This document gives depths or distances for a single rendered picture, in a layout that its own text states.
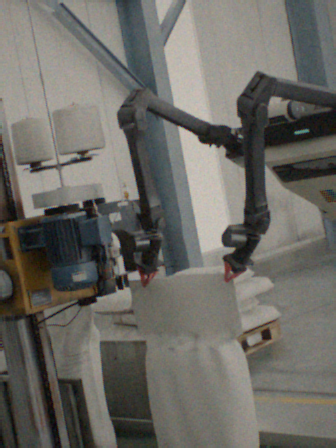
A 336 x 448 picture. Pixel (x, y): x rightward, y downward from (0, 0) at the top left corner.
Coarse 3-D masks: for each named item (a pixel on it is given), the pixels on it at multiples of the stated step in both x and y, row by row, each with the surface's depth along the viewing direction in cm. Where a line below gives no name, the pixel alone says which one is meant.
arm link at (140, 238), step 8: (160, 224) 293; (136, 232) 293; (144, 232) 293; (152, 232) 294; (160, 232) 295; (128, 240) 294; (136, 240) 291; (144, 240) 293; (128, 248) 294; (136, 248) 291; (144, 248) 293
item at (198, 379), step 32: (160, 288) 298; (192, 288) 286; (224, 288) 280; (160, 320) 302; (192, 320) 288; (224, 320) 282; (160, 352) 295; (192, 352) 285; (224, 352) 280; (160, 384) 296; (192, 384) 286; (224, 384) 279; (160, 416) 299; (192, 416) 287; (224, 416) 280
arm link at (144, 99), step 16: (128, 96) 289; (144, 96) 284; (128, 112) 282; (144, 112) 285; (160, 112) 291; (176, 112) 296; (192, 128) 301; (208, 128) 304; (224, 128) 307; (224, 144) 308
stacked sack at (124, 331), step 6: (126, 324) 627; (108, 330) 620; (114, 330) 616; (120, 330) 613; (126, 330) 609; (132, 330) 605; (102, 336) 622; (108, 336) 618; (114, 336) 614; (120, 336) 610; (126, 336) 606; (132, 336) 603
